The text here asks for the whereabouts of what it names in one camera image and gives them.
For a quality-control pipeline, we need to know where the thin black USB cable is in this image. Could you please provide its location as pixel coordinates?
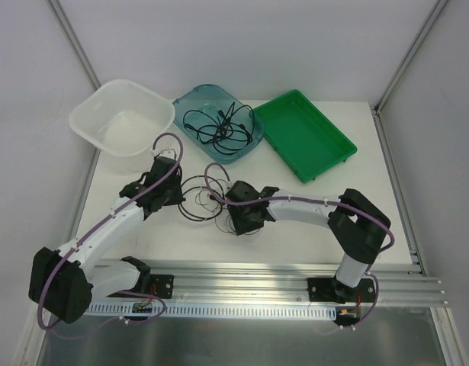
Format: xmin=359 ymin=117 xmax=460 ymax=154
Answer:
xmin=183 ymin=99 xmax=256 ymax=146

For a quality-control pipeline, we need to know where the right aluminium frame post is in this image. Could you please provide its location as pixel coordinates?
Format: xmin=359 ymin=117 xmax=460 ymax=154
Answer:
xmin=373 ymin=0 xmax=452 ymax=111

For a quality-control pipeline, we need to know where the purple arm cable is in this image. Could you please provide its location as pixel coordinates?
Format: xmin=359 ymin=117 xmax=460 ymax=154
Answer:
xmin=204 ymin=162 xmax=396 ymax=336
xmin=36 ymin=133 xmax=188 ymax=339

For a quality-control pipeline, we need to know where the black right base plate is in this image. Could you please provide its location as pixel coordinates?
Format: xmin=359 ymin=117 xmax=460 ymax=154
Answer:
xmin=307 ymin=277 xmax=376 ymax=304

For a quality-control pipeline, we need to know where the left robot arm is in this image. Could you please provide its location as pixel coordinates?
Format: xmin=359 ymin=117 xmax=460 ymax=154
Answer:
xmin=28 ymin=156 xmax=183 ymax=324

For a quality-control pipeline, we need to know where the white plastic tub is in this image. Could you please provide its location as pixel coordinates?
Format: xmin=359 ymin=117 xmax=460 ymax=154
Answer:
xmin=69 ymin=79 xmax=175 ymax=172

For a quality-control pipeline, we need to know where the green plastic tray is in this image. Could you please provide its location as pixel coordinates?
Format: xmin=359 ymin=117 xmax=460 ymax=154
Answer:
xmin=253 ymin=89 xmax=358 ymax=183

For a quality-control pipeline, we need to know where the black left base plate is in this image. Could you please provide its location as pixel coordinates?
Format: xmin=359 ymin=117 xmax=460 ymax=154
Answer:
xmin=147 ymin=274 xmax=175 ymax=299

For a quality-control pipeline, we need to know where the white slotted cable duct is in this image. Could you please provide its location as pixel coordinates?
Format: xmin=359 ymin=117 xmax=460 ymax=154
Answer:
xmin=85 ymin=300 xmax=336 ymax=321

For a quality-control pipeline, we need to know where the left aluminium frame post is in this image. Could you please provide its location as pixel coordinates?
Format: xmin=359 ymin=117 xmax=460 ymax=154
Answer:
xmin=46 ymin=0 xmax=101 ymax=91

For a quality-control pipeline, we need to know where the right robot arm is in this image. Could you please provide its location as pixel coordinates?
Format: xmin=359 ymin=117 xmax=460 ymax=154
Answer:
xmin=225 ymin=181 xmax=394 ymax=303

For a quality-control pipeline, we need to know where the thick black USB cable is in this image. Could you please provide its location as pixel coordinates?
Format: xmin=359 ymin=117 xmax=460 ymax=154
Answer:
xmin=178 ymin=175 xmax=230 ymax=223
xmin=195 ymin=106 xmax=256 ymax=156

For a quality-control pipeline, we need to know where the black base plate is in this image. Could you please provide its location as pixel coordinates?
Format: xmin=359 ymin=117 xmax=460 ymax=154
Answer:
xmin=147 ymin=274 xmax=175 ymax=299
xmin=307 ymin=277 xmax=376 ymax=304

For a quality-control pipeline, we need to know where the aluminium frame post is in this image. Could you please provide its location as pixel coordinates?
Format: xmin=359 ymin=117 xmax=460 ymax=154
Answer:
xmin=373 ymin=0 xmax=452 ymax=111
xmin=46 ymin=0 xmax=101 ymax=91

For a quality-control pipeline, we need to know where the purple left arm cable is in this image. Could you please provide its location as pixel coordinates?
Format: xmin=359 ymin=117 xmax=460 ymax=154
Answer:
xmin=36 ymin=133 xmax=188 ymax=339

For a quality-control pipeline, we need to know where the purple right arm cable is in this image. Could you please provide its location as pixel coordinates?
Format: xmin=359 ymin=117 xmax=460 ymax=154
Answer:
xmin=204 ymin=162 xmax=396 ymax=336

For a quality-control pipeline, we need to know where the teal translucent plastic tray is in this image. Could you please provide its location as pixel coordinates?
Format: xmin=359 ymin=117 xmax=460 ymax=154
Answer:
xmin=173 ymin=84 xmax=265 ymax=165

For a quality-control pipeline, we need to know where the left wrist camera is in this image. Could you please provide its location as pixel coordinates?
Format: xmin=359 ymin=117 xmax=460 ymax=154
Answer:
xmin=152 ymin=149 xmax=177 ymax=161

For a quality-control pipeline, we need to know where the aluminium mounting rail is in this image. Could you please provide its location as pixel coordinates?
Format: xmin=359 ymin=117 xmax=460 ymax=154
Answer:
xmin=62 ymin=257 xmax=448 ymax=308

